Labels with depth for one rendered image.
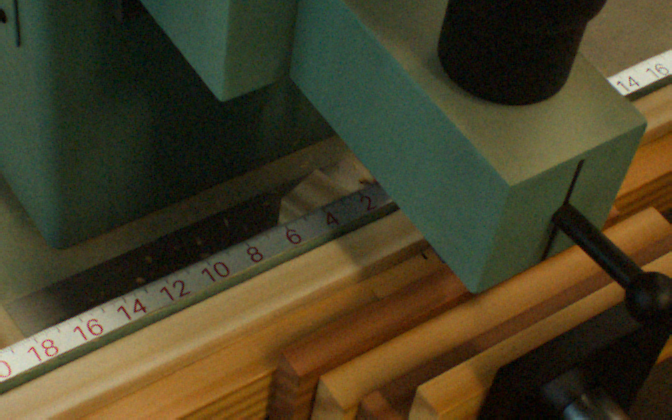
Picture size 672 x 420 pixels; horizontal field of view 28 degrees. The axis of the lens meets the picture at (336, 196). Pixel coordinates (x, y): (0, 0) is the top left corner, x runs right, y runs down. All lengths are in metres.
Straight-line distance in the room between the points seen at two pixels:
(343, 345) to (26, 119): 0.23
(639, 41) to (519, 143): 1.70
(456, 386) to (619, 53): 1.65
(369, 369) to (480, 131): 0.12
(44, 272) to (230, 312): 0.22
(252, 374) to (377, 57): 0.14
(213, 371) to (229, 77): 0.12
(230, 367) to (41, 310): 0.21
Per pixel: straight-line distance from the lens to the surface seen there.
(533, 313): 0.60
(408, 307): 0.58
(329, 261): 0.60
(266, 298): 0.59
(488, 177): 0.50
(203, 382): 0.57
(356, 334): 0.57
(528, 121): 0.51
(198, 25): 0.58
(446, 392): 0.54
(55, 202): 0.75
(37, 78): 0.68
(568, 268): 0.62
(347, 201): 0.61
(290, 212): 0.77
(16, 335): 0.71
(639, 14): 2.25
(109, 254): 0.78
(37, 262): 0.78
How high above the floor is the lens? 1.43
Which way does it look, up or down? 50 degrees down
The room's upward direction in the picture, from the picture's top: 11 degrees clockwise
